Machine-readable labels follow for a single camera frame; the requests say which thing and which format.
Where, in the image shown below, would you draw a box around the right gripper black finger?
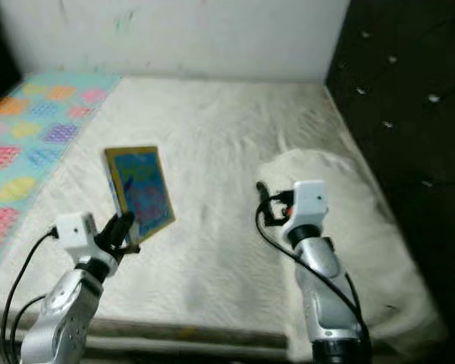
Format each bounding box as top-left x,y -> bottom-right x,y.
256,182 -> 275,227

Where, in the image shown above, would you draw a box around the colourful picture book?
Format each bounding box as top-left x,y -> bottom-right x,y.
104,146 -> 177,245

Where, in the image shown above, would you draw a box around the white quilted mattress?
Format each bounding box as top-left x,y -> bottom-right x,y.
0,76 -> 448,357

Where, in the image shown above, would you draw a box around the grey bed base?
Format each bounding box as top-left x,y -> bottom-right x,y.
0,307 -> 289,357

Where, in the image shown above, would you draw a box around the teal sheet with colourful shapes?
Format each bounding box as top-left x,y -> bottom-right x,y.
0,72 -> 122,266

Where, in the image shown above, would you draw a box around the dark tufted headboard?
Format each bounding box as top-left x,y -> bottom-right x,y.
326,0 -> 455,334

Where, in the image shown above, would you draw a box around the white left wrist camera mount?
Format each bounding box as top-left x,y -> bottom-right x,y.
55,213 -> 96,259

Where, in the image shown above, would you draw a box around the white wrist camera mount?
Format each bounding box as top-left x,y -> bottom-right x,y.
288,180 -> 328,228
55,213 -> 96,259

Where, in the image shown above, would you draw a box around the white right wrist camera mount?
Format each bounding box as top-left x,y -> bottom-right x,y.
288,180 -> 328,228

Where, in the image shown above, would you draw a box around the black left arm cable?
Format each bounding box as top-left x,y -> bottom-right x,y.
1,231 -> 58,364
11,294 -> 43,364

